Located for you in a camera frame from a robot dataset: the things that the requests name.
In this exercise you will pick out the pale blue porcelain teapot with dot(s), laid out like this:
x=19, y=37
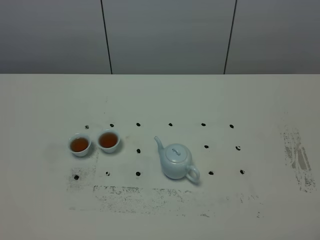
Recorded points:
x=176, y=162

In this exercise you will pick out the right pale blue teacup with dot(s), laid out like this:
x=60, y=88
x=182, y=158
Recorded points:
x=108, y=141

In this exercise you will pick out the pale blue teacup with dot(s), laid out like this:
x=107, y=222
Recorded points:
x=108, y=141
x=79, y=144

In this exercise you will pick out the left pale blue teacup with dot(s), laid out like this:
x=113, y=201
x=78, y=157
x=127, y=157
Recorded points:
x=79, y=144

